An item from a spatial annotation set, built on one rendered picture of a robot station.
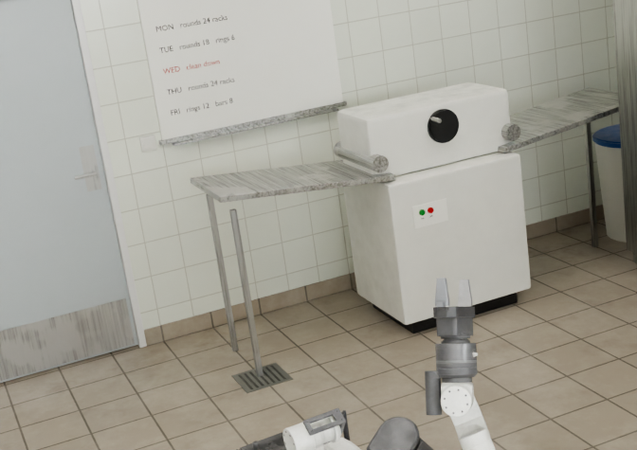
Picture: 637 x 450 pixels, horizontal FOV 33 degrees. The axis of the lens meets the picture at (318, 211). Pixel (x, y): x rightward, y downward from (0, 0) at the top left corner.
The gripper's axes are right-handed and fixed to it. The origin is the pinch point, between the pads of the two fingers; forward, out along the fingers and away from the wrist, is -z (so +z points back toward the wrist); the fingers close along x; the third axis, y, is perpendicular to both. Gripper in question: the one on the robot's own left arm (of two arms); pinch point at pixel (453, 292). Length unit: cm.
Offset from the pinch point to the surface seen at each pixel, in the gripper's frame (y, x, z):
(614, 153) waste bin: 106, -424, -98
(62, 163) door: 325, -181, -87
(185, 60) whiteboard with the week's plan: 272, -221, -143
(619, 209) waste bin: 110, -440, -65
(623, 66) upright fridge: 71, -343, -130
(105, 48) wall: 296, -184, -146
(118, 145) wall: 304, -202, -97
